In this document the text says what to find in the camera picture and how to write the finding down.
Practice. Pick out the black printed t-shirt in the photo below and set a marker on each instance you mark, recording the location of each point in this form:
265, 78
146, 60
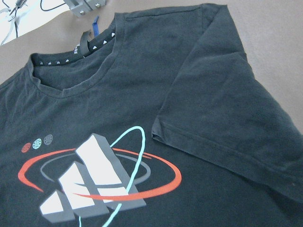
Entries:
159, 122

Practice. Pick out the grey aluminium post bracket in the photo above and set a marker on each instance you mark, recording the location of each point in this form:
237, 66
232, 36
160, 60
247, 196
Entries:
81, 7

